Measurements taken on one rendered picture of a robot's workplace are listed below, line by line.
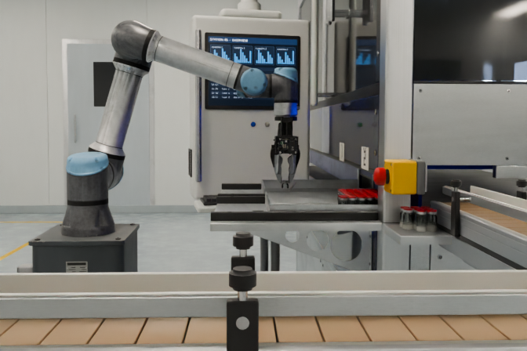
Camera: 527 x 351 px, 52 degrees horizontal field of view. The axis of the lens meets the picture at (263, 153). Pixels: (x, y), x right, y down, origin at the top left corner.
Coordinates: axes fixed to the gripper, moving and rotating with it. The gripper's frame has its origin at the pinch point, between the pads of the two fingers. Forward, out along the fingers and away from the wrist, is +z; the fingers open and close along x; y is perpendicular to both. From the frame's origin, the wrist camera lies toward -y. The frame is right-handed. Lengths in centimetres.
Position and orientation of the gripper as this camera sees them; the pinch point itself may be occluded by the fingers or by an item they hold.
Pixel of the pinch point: (285, 179)
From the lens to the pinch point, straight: 175.4
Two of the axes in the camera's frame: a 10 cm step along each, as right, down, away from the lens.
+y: 0.4, 0.6, -10.0
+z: 0.0, 10.0, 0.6
